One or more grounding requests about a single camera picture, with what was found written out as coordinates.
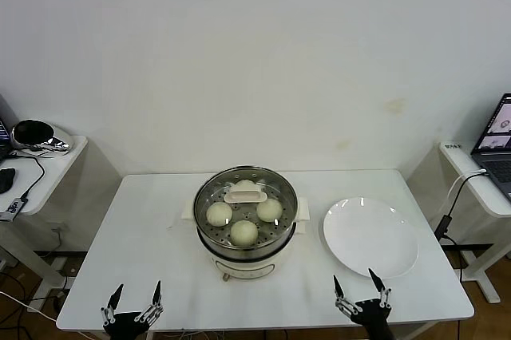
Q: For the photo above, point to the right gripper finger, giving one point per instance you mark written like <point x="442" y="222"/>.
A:
<point x="340" y="294"/>
<point x="381" y="290"/>

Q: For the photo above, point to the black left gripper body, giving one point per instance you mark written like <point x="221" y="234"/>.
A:
<point x="125" y="326"/>

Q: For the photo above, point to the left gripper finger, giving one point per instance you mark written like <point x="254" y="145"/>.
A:
<point x="115" y="302"/>
<point x="156" y="300"/>

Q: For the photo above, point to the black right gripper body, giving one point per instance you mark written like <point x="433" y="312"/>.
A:
<point x="375" y="314"/>

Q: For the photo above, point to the white steamed baozi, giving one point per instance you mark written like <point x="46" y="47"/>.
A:
<point x="269" y="210"/>
<point x="219" y="214"/>
<point x="245" y="185"/>
<point x="243" y="233"/>

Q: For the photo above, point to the perforated steel steamer basket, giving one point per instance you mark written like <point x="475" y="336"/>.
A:
<point x="187" y="212"/>

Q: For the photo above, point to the round white plate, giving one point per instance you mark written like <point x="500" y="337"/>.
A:
<point x="371" y="236"/>

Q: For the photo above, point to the cream electric cooker pot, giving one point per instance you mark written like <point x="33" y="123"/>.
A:
<point x="245" y="266"/>

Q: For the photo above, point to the white side table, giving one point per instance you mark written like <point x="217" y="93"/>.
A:
<point x="475" y="196"/>
<point x="60" y="172"/>

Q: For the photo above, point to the dark usb hub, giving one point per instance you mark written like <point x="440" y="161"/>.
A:
<point x="12" y="208"/>

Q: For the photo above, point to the small white label sticker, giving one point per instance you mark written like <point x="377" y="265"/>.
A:
<point x="452" y="146"/>

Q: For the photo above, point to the black computer mouse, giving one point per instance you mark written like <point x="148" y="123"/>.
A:
<point x="6" y="179"/>

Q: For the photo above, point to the open dark laptop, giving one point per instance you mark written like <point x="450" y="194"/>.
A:
<point x="5" y="132"/>
<point x="493" y="156"/>

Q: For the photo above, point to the shiny chrome headset device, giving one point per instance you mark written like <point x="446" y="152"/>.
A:
<point x="40" y="136"/>

